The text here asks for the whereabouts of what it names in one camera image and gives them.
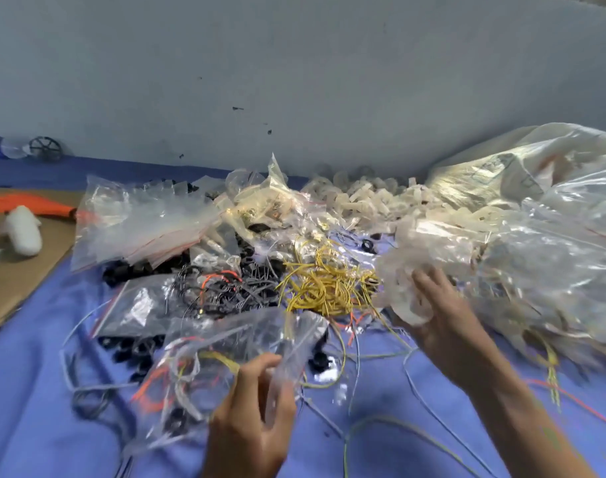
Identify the orange tie bundle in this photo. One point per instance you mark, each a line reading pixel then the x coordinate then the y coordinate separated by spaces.
pixel 29 204

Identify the pile of black plastic rings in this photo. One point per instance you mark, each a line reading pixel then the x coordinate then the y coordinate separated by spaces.
pixel 124 271

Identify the white handheld device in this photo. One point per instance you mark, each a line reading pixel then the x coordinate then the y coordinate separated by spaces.
pixel 22 232

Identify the person's right hand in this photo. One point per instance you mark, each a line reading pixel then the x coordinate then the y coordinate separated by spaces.
pixel 457 333

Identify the clear zip plastic bag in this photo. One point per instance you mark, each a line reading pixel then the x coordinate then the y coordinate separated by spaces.
pixel 213 368

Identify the pile of white plastic wheels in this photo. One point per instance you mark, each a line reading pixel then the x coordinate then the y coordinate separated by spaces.
pixel 382 204

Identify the person's right forearm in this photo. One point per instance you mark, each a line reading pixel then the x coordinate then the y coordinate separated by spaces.
pixel 527 433

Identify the heap of plastic bags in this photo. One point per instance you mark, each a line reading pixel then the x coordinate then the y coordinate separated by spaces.
pixel 258 204

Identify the clear plastic water bottle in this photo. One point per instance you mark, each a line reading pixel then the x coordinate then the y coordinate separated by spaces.
pixel 4 148

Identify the black round wheel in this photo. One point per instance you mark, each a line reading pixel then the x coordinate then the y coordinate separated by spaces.
pixel 45 149

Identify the person's left hand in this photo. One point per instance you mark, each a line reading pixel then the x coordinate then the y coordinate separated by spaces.
pixel 245 428

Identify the red-zip plastic bag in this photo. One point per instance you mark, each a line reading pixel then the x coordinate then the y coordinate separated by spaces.
pixel 134 308

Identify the blue cloth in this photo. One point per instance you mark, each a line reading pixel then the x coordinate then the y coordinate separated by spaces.
pixel 24 413

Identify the brown cardboard sheet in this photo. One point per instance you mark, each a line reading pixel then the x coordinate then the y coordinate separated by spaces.
pixel 14 283

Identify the stack of plastic bags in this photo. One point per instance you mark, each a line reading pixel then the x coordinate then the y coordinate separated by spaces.
pixel 134 224

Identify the pile of large plastic bags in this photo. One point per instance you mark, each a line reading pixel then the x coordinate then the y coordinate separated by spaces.
pixel 562 224

